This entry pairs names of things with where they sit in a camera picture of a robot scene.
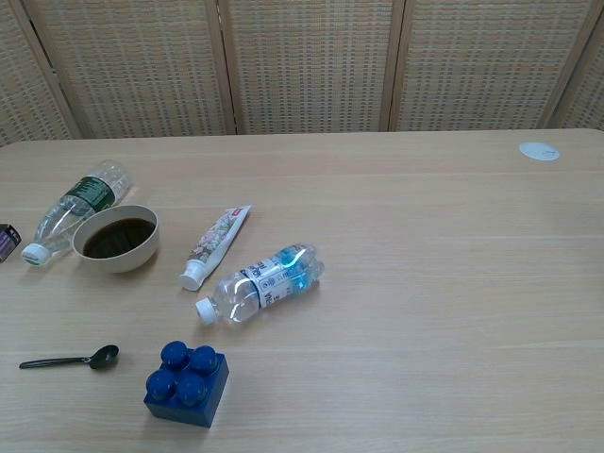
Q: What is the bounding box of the black plastic spoon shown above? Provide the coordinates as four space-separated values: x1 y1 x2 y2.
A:
19 344 120 372

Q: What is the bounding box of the beige bowl of dark liquid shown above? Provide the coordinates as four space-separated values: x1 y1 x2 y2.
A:
72 204 160 275

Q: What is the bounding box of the blue building block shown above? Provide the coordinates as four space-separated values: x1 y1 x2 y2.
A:
143 340 230 429

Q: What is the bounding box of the clear bottle blue white label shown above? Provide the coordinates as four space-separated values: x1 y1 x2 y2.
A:
194 242 327 326

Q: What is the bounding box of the floral toothpaste tube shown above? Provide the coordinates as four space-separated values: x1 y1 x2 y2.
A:
177 204 252 292

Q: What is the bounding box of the woven wooden folding screen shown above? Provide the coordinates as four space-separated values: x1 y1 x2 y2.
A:
0 0 604 147

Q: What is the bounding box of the clear bottle green label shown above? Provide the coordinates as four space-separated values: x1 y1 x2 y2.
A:
20 159 132 268

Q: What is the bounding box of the white round grommet cover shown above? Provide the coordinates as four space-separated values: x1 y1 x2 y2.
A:
518 141 561 162

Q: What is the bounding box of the small black box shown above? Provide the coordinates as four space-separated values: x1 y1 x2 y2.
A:
0 223 23 263

